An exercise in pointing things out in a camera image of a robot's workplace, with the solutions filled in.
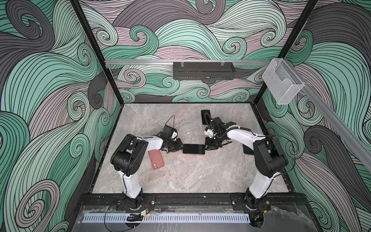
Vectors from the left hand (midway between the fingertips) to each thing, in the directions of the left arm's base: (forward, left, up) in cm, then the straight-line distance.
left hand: (184, 146), depth 93 cm
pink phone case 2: (-8, +17, -2) cm, 19 cm away
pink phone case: (-5, -6, -1) cm, 8 cm away
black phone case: (+22, -15, +5) cm, 28 cm away
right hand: (-3, -13, +3) cm, 14 cm away
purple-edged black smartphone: (-1, -6, 0) cm, 6 cm away
